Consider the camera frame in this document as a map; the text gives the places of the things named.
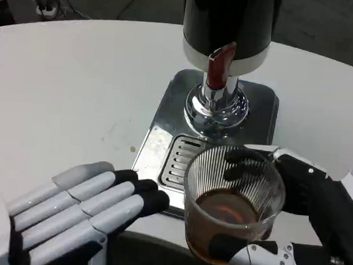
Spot black drink dispenser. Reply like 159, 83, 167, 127
175, 0, 280, 143

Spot steel drip tray base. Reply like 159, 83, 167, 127
128, 65, 281, 226

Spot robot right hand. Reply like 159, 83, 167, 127
208, 141, 353, 265

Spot white power strip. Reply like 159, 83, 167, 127
35, 0, 61, 18

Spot red tap lever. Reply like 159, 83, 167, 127
205, 39, 238, 91

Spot slotted steel drip grid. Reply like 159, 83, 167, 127
157, 133, 210, 190

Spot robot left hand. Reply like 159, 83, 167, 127
0, 154, 172, 265

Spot clear ribbed glass cup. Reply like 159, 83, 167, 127
178, 142, 290, 264

